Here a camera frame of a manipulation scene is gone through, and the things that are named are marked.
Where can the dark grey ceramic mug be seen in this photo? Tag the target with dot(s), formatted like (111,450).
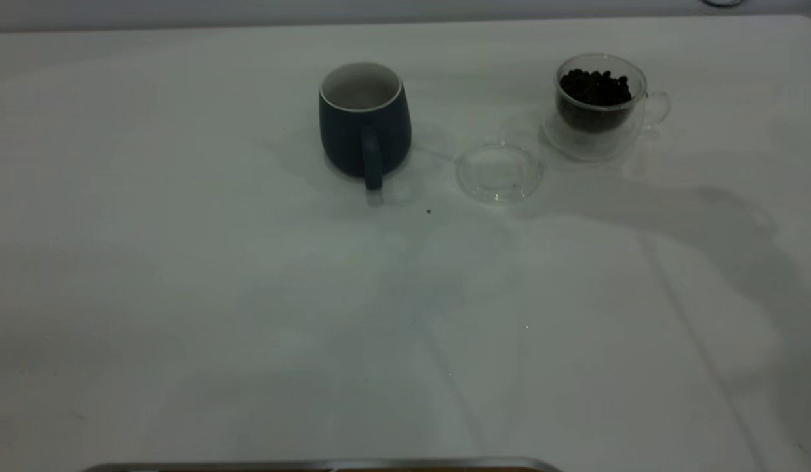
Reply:
(343,137)

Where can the pile of coffee beans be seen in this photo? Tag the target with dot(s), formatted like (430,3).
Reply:
(595,92)

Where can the clear glass saucer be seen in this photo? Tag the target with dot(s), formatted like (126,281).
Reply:
(500,174)

